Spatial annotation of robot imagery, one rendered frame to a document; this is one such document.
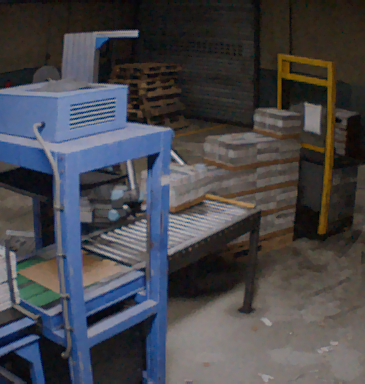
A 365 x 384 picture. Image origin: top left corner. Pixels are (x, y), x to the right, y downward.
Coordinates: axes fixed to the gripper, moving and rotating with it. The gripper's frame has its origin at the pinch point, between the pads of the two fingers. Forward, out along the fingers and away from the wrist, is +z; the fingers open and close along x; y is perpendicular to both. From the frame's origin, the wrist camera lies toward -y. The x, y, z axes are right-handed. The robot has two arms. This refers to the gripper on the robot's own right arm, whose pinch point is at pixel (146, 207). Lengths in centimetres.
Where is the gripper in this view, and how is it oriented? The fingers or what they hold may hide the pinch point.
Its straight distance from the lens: 406.8
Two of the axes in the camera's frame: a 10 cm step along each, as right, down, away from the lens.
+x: -8.2, -1.9, 5.5
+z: 5.8, -2.1, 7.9
